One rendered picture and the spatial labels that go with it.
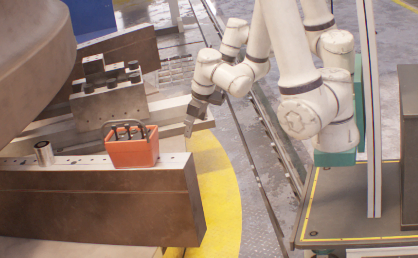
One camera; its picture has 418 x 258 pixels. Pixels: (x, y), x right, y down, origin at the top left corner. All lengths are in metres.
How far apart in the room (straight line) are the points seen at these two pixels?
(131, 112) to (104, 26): 4.14
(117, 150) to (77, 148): 1.19
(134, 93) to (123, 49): 1.27
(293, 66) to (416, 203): 0.79
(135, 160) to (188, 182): 0.22
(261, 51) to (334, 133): 0.40
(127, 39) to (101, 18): 2.87
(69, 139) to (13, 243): 0.97
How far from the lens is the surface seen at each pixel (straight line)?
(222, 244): 2.95
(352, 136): 2.12
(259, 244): 2.90
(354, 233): 2.35
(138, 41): 4.58
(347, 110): 2.08
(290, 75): 1.88
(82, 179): 2.41
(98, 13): 7.38
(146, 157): 2.25
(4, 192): 2.69
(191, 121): 2.21
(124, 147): 2.25
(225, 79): 2.08
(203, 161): 3.77
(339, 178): 2.74
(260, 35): 2.10
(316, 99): 1.89
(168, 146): 3.32
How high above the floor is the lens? 1.69
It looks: 23 degrees down
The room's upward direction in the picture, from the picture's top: 10 degrees counter-clockwise
